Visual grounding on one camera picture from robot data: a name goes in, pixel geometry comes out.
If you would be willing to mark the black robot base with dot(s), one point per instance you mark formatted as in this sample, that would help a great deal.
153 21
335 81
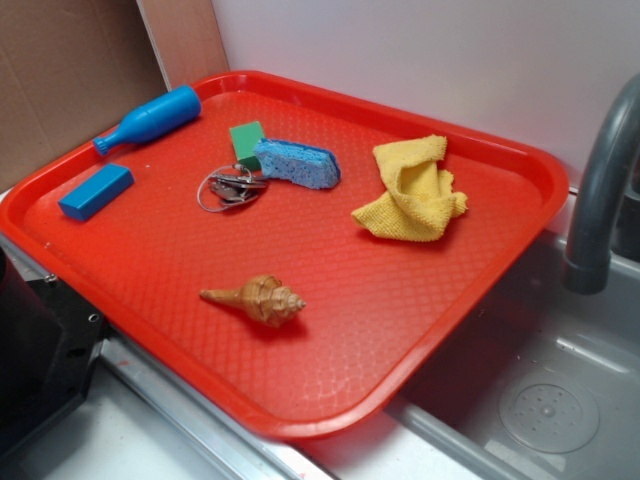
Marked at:
50 340

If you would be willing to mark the green rectangular block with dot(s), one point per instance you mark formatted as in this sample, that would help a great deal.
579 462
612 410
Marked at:
244 139

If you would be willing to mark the blue rectangular block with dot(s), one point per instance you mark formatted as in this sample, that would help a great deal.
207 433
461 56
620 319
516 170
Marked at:
96 192

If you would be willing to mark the red plastic tray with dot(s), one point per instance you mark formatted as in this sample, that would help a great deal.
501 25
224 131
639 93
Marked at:
375 309

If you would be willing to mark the blue sponge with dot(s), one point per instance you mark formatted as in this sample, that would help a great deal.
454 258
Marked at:
301 164

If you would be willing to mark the brown spiral seashell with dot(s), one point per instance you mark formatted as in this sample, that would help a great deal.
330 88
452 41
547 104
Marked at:
263 299

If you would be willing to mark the yellow microfiber cloth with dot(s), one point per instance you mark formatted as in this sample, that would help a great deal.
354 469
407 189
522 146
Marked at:
419 199

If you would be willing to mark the blue toy bottle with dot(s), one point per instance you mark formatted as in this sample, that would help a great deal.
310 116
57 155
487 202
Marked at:
152 120

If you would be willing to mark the grey toy sink basin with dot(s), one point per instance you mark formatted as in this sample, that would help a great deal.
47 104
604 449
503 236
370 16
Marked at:
537 383

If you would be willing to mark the grey toy faucet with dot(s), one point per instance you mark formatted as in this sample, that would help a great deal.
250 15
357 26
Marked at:
605 218

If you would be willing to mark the brown cardboard panel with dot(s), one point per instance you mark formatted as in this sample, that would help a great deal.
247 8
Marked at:
72 69

